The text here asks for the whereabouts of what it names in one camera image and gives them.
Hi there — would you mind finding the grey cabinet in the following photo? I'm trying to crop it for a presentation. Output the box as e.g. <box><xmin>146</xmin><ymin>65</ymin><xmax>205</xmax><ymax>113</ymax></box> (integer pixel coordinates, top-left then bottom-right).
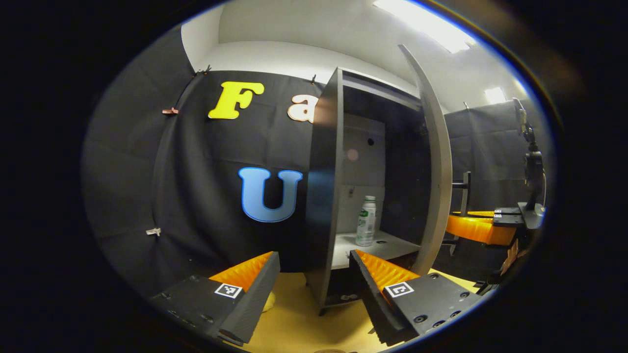
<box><xmin>304</xmin><ymin>66</ymin><xmax>432</xmax><ymax>314</ymax></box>

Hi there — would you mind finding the long ceiling light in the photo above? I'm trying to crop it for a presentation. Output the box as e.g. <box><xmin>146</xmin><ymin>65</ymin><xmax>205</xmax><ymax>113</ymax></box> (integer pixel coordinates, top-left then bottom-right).
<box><xmin>373</xmin><ymin>0</ymin><xmax>479</xmax><ymax>53</ymax></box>

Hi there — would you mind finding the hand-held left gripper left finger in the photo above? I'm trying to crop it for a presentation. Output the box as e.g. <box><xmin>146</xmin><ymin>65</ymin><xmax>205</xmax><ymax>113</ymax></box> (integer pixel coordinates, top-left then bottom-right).
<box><xmin>147</xmin><ymin>251</ymin><xmax>281</xmax><ymax>348</ymax></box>

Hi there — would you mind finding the black door handle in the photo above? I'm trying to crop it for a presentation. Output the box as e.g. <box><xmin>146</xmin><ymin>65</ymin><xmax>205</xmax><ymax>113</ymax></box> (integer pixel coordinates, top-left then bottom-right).
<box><xmin>442</xmin><ymin>171</ymin><xmax>471</xmax><ymax>256</ymax></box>

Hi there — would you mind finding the white bottle green label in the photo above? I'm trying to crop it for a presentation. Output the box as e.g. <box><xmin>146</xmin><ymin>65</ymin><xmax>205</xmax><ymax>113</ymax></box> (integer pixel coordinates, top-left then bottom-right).
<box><xmin>355</xmin><ymin>196</ymin><xmax>377</xmax><ymax>247</ymax></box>

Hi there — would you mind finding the beige cabinet door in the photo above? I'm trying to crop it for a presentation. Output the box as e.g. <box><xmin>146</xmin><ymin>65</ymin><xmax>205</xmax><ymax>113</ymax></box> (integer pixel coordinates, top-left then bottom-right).
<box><xmin>397</xmin><ymin>44</ymin><xmax>453</xmax><ymax>276</ymax></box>

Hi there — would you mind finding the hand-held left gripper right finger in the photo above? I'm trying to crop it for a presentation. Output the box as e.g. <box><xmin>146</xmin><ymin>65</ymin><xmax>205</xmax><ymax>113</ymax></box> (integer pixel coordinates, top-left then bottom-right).
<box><xmin>348</xmin><ymin>249</ymin><xmax>485</xmax><ymax>348</ymax></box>

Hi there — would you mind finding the black backdrop cloth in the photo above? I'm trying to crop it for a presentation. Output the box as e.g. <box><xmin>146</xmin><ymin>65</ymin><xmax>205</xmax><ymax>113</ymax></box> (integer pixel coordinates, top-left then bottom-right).
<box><xmin>83</xmin><ymin>25</ymin><xmax>540</xmax><ymax>295</ymax></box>

